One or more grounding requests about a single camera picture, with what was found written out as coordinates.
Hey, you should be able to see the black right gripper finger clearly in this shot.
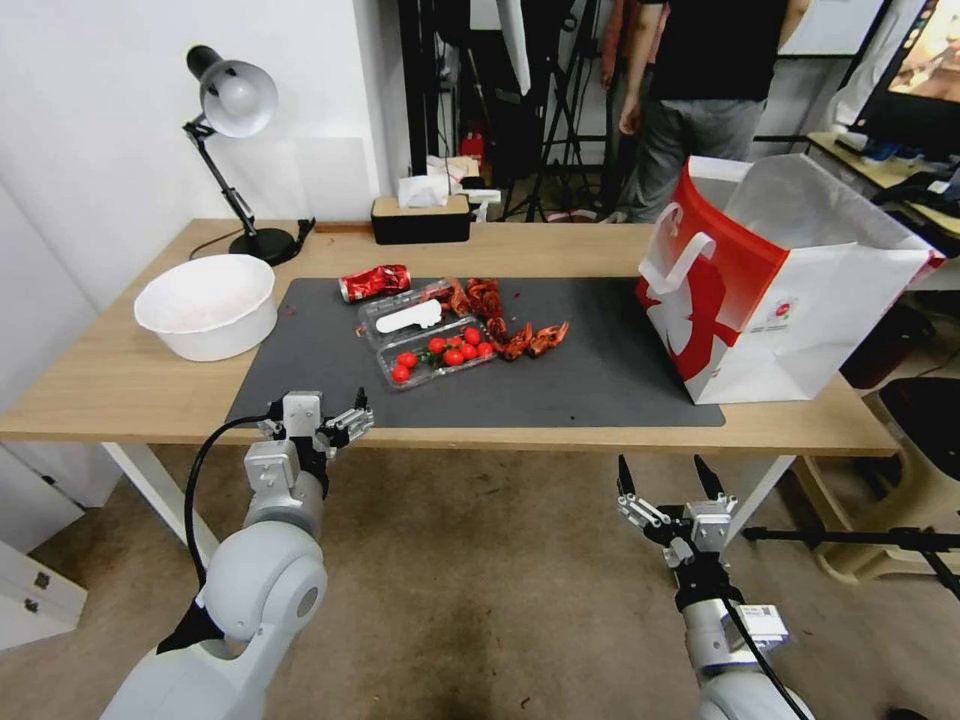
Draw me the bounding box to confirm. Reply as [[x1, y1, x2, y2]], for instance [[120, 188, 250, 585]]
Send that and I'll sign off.
[[693, 454, 733, 508], [615, 454, 675, 544]]

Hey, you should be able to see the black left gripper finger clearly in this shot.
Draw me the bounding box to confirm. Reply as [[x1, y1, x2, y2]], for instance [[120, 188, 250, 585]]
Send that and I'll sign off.
[[323, 387, 376, 456], [257, 399, 289, 445]]

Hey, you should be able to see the clear plastic takeout box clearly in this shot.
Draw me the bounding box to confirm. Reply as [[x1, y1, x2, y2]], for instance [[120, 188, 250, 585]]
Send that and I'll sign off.
[[355, 280, 501, 394]]

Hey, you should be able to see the red and white delivery bag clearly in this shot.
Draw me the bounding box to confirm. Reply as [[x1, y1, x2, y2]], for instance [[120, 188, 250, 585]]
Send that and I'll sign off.
[[635, 155, 948, 407]]

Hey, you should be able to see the black tissue box wooden lid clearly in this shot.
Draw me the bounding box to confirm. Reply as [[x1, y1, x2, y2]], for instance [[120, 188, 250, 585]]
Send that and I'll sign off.
[[370, 196, 473, 247]]

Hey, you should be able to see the white table leg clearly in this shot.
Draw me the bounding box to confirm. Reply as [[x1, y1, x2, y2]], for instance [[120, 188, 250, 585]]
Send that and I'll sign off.
[[101, 442, 223, 573], [728, 454, 798, 543]]

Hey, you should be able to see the white round bowl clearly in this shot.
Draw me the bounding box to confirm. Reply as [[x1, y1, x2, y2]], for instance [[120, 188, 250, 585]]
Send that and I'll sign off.
[[133, 254, 279, 364]]

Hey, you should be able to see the black stand bar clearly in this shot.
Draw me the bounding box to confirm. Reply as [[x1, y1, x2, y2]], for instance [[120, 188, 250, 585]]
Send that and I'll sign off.
[[742, 524, 960, 601]]

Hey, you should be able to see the crushed red soda can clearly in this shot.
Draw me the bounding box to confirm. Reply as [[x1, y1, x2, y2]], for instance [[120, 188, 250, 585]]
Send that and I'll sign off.
[[338, 263, 415, 305]]

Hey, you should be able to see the beige plastic stool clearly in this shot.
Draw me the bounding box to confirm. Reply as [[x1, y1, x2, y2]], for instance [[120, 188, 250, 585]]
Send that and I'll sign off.
[[793, 449, 960, 588]]

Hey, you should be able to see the dark grey table mat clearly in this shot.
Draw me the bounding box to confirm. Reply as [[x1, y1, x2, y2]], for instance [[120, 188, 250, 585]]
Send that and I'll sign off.
[[224, 277, 728, 430]]

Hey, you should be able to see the white tissue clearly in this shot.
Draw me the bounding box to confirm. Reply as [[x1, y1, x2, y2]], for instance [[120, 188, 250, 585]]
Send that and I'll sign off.
[[396, 175, 450, 211]]

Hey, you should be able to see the white cabinet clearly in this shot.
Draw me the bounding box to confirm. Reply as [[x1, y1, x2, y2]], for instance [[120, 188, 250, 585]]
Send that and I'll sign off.
[[0, 440, 126, 654]]

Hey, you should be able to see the black desk lamp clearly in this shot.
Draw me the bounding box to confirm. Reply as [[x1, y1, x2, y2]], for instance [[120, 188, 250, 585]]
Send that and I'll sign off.
[[182, 44, 298, 268]]

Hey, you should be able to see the wooden side desk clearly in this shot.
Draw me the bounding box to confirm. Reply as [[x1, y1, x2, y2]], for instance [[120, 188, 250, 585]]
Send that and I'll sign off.
[[805, 131, 960, 243]]

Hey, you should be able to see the person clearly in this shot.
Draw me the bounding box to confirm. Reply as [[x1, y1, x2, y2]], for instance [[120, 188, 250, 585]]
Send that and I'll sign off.
[[599, 0, 813, 225]]

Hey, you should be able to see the black framed monitor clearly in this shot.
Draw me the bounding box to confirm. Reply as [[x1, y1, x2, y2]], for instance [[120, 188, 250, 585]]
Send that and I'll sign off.
[[853, 0, 960, 145]]

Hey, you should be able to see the white whiteboard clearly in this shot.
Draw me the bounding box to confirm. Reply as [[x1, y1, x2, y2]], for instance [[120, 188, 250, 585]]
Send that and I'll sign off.
[[775, 0, 895, 58]]

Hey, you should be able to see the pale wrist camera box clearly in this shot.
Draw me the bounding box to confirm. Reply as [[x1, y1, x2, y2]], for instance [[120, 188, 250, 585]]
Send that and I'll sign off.
[[284, 390, 325, 437], [687, 500, 733, 559]]

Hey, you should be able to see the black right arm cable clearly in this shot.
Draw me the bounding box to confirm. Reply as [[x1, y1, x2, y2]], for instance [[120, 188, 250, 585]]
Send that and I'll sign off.
[[721, 594, 798, 720]]

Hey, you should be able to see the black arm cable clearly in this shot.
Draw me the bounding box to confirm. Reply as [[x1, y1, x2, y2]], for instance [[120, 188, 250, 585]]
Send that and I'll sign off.
[[721, 594, 798, 720], [183, 414, 273, 598]]

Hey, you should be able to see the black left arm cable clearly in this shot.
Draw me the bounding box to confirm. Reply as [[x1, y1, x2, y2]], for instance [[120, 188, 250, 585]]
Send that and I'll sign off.
[[183, 414, 273, 598]]

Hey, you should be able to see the black camera tripod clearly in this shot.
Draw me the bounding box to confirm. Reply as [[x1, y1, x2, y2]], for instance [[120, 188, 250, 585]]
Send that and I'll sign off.
[[497, 0, 625, 224]]

